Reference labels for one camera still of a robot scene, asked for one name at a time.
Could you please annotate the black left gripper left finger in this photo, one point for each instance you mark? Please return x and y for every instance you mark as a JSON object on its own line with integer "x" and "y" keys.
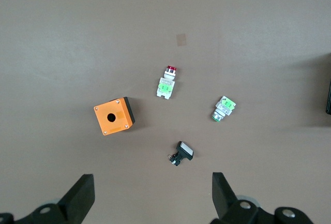
{"x": 77, "y": 198}

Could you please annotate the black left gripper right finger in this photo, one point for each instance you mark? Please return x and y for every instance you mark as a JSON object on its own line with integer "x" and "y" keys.
{"x": 223, "y": 195}

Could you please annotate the red push button switch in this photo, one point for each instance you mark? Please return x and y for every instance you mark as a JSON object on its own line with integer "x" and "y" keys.
{"x": 165, "y": 85}

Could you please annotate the black square white-faced button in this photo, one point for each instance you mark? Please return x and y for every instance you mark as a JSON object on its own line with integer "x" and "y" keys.
{"x": 184, "y": 151}

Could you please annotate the clear tape patch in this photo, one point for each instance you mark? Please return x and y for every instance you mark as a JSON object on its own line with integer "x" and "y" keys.
{"x": 181, "y": 39}

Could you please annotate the orange button enclosure box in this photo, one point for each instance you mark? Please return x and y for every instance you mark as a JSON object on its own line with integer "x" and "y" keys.
{"x": 113, "y": 120}

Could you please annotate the green push button switch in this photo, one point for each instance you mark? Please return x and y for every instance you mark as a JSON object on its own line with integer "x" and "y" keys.
{"x": 224, "y": 107}

